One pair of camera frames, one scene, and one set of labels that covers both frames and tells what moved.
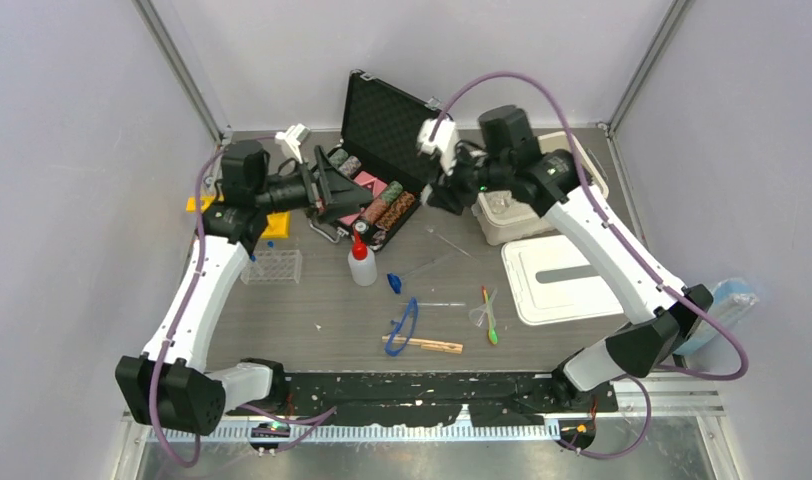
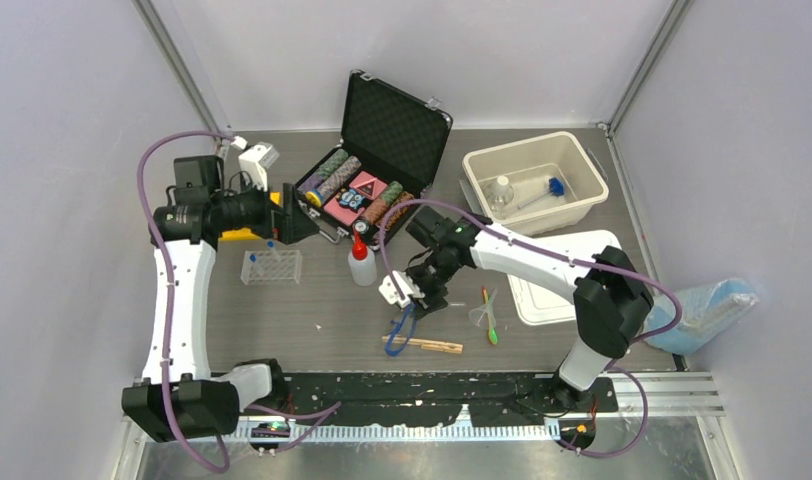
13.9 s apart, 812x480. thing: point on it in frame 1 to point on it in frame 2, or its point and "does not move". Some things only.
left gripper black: (333, 192) to (291, 220)
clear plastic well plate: (273, 267) does not move
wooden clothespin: (446, 347) does not move
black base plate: (491, 398) does not move
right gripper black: (454, 197) to (434, 300)
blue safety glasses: (388, 349) does not move
